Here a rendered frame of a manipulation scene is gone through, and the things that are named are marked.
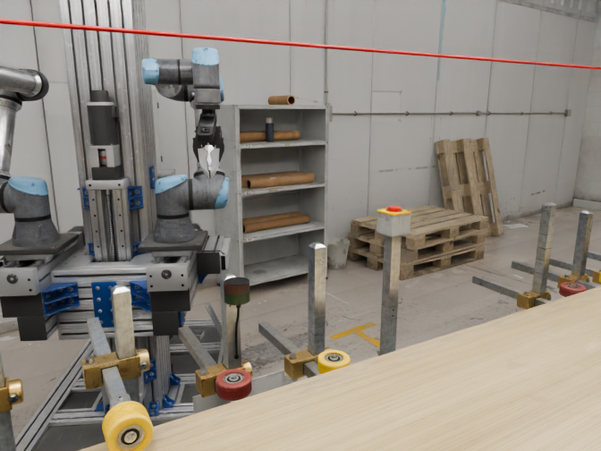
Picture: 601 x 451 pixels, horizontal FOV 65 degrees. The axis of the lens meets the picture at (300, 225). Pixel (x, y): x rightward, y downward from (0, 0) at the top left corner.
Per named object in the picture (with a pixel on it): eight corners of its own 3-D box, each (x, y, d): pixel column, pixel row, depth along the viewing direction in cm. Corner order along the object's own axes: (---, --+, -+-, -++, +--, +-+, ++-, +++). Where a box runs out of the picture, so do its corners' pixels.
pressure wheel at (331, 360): (314, 404, 117) (315, 361, 114) (320, 386, 124) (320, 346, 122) (347, 408, 115) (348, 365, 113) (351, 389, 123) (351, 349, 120)
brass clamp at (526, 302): (514, 305, 181) (516, 293, 180) (537, 299, 188) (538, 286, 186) (529, 310, 176) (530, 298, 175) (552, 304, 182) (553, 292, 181)
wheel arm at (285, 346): (258, 334, 154) (258, 321, 153) (267, 331, 156) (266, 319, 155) (332, 404, 117) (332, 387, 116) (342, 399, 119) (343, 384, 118)
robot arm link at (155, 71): (154, 72, 183) (139, 48, 136) (183, 72, 186) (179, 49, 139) (156, 102, 186) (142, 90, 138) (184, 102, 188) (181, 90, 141)
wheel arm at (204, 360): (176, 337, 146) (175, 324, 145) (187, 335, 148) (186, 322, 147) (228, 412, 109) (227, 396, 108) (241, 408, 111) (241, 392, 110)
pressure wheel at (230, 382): (213, 416, 112) (210, 372, 110) (244, 405, 116) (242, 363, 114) (224, 435, 106) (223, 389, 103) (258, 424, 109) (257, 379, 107)
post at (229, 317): (226, 444, 127) (219, 274, 115) (239, 440, 128) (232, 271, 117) (232, 452, 124) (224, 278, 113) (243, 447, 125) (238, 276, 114)
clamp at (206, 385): (196, 387, 119) (194, 370, 118) (245, 373, 126) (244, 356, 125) (203, 399, 115) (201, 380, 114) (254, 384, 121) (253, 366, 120)
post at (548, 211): (528, 323, 185) (542, 202, 174) (533, 321, 187) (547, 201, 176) (536, 326, 183) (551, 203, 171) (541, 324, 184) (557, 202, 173)
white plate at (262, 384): (194, 430, 122) (191, 395, 120) (283, 401, 134) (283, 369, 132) (194, 431, 121) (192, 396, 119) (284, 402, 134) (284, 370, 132)
